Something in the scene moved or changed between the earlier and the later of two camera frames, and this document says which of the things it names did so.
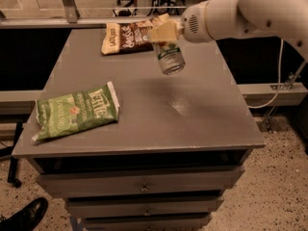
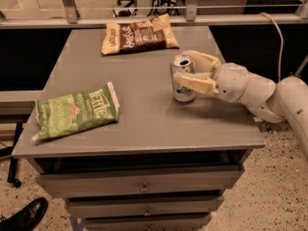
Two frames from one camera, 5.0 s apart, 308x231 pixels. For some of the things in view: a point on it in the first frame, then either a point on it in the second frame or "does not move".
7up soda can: x=169 y=56 -> x=187 y=64
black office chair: x=125 y=12 does not move
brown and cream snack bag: x=130 y=37 does not move
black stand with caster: x=7 y=153 does not move
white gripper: x=192 y=24 -> x=231 y=80
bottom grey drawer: x=146 y=222 does not move
